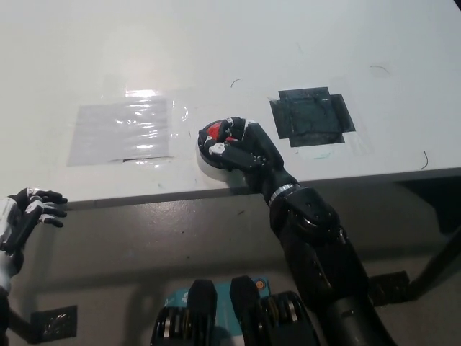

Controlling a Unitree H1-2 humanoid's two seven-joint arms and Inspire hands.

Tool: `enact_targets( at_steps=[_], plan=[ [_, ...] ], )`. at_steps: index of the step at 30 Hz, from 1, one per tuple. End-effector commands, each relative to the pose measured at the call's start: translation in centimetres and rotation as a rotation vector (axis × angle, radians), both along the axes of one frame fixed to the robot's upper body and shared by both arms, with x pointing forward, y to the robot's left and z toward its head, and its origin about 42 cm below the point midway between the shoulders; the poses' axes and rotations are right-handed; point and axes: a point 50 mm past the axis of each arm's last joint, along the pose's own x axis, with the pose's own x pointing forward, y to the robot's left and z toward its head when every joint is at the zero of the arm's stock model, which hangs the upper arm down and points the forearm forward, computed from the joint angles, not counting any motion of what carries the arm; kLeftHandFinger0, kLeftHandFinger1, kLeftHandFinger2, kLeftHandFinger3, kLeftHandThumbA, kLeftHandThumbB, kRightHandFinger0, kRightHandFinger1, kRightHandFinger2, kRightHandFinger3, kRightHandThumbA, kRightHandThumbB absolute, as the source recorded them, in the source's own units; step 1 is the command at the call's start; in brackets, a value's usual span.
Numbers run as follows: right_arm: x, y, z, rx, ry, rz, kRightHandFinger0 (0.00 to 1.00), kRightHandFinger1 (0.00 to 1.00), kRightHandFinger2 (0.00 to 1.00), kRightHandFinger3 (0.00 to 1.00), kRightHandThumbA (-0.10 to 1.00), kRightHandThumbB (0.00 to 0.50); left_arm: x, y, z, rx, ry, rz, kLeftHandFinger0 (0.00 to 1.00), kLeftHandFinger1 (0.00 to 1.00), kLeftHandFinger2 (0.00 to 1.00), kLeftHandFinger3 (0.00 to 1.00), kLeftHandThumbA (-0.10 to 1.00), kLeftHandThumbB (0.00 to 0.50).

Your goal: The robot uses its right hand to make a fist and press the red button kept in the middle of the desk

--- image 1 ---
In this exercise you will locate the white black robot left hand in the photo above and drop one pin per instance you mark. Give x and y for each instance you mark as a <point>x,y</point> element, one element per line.
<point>25,216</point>

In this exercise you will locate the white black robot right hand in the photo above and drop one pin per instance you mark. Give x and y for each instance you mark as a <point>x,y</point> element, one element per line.
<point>252,155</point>

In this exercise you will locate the red dome push button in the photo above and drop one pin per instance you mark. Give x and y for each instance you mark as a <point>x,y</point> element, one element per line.
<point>216,173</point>

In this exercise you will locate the black teal robot body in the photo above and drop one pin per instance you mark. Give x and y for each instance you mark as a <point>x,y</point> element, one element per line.
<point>237,317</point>

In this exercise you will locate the black tape patch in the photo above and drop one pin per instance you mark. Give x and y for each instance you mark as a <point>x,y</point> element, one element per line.
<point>311,117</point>

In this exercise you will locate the clear plastic taped sheet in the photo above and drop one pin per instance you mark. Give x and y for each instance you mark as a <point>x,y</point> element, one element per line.
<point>119,131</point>

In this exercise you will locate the black metal table leg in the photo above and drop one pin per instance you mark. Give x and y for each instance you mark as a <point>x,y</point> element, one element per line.
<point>437,259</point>

